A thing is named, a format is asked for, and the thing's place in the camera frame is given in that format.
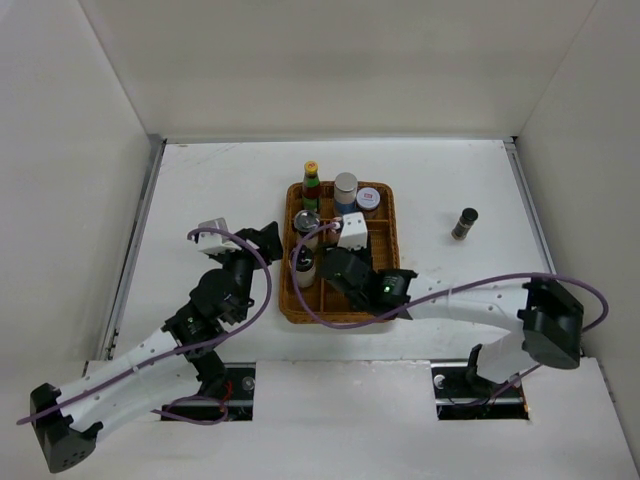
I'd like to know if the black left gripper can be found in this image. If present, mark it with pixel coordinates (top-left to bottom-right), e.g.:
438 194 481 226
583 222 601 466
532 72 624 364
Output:
214 222 281 322

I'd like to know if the white bottle black cap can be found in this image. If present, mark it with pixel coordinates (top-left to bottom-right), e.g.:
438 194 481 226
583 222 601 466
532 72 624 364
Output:
290 246 316 289

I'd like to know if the clear jar grey lid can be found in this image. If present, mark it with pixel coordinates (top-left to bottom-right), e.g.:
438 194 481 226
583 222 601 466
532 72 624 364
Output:
293 210 321 243

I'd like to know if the red sauce bottle yellow cap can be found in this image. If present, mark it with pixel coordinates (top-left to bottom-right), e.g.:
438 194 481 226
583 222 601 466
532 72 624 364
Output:
302 161 322 213

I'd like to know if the brown spice jar red label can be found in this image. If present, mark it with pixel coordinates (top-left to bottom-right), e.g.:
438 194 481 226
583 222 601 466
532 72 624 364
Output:
356 187 381 219

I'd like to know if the white bead jar silver lid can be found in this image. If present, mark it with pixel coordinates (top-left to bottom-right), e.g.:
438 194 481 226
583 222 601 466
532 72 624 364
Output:
333 172 358 216

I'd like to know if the slim dark pepper bottle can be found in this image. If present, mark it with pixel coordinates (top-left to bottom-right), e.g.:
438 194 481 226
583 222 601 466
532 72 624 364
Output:
451 207 479 241

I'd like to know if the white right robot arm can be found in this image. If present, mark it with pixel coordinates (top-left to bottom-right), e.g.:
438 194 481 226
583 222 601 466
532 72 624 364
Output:
318 248 584 396

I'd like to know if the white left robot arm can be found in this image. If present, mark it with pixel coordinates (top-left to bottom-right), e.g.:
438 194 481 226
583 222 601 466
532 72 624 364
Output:
25 219 283 474

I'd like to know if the brown wicker divided tray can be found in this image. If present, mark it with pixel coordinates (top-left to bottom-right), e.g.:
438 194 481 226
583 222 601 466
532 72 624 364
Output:
279 182 400 324

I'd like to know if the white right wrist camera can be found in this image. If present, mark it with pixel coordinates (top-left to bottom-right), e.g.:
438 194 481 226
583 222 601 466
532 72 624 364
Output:
337 212 368 251

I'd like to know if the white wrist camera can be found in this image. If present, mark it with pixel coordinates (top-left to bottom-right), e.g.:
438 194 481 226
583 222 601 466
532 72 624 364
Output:
337 212 368 251
193 217 241 256

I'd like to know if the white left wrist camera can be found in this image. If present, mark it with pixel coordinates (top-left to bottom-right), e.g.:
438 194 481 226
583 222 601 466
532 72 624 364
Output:
193 217 241 256

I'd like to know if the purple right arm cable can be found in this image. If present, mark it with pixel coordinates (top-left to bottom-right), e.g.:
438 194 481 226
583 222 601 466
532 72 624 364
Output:
289 222 610 333

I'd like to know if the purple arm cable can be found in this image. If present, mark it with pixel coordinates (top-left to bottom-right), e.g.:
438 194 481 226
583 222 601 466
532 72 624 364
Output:
15 227 274 426
289 222 610 333

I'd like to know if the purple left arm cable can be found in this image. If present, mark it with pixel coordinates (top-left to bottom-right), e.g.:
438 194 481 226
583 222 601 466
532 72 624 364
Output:
15 227 274 426

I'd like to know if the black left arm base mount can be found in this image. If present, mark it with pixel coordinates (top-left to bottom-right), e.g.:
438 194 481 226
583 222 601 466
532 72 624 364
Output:
154 362 257 426

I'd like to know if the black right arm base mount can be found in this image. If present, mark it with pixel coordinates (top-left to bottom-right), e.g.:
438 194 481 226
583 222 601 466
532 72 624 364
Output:
431 362 529 421

